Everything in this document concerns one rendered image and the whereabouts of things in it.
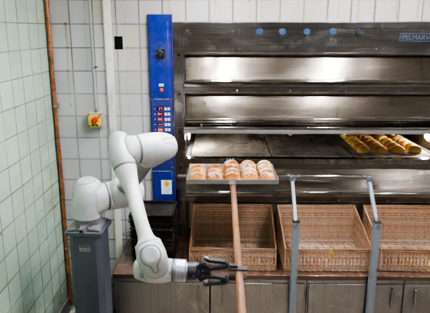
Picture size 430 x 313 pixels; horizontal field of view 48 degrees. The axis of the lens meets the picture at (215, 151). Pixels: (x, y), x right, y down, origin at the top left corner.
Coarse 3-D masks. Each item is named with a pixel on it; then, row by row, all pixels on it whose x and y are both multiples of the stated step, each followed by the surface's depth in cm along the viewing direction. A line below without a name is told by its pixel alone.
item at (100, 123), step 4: (92, 112) 330; (100, 112) 330; (88, 116) 328; (92, 116) 328; (96, 116) 328; (100, 116) 327; (88, 120) 328; (100, 120) 328; (104, 120) 335; (88, 124) 329; (92, 124) 329; (96, 124) 329; (100, 124) 329; (104, 124) 335
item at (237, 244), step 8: (232, 192) 269; (232, 200) 259; (232, 208) 250; (232, 216) 241; (232, 224) 234; (240, 248) 210; (240, 256) 204; (240, 264) 197; (240, 272) 191; (240, 280) 186; (240, 288) 181; (240, 296) 176; (240, 304) 172; (240, 312) 167
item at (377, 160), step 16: (192, 160) 341; (208, 160) 341; (224, 160) 341; (240, 160) 341; (256, 160) 340; (272, 160) 340; (288, 160) 340; (304, 160) 340; (320, 160) 340; (336, 160) 339; (352, 160) 339; (368, 160) 339; (384, 160) 339; (400, 160) 339; (416, 160) 338
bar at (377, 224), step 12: (372, 180) 303; (372, 192) 299; (372, 204) 295; (372, 228) 290; (372, 240) 290; (372, 252) 291; (372, 264) 293; (372, 276) 295; (372, 288) 297; (372, 300) 299; (372, 312) 301
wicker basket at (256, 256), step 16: (208, 208) 346; (224, 208) 345; (240, 208) 345; (256, 208) 345; (272, 208) 341; (192, 224) 325; (208, 224) 346; (224, 224) 345; (240, 224) 345; (256, 224) 345; (272, 224) 325; (192, 240) 311; (208, 240) 345; (224, 240) 345; (240, 240) 345; (256, 240) 345; (272, 240) 326; (192, 256) 306; (208, 256) 306; (224, 256) 305; (256, 256) 304; (272, 256) 304
